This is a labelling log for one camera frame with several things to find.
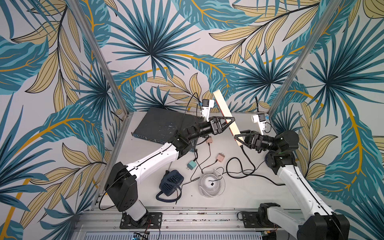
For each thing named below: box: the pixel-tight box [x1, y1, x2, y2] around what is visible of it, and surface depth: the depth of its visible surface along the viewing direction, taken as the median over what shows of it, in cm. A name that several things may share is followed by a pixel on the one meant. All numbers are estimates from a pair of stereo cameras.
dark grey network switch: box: [131, 107, 205, 146], surface depth 109 cm
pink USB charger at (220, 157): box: [216, 152, 225, 163], surface depth 97 cm
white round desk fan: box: [198, 168, 226, 198], surface depth 82 cm
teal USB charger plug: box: [186, 160, 197, 170], surface depth 92 cm
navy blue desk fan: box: [156, 169, 185, 202], surface depth 76 cm
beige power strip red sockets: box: [213, 89, 245, 147], surface depth 60 cm
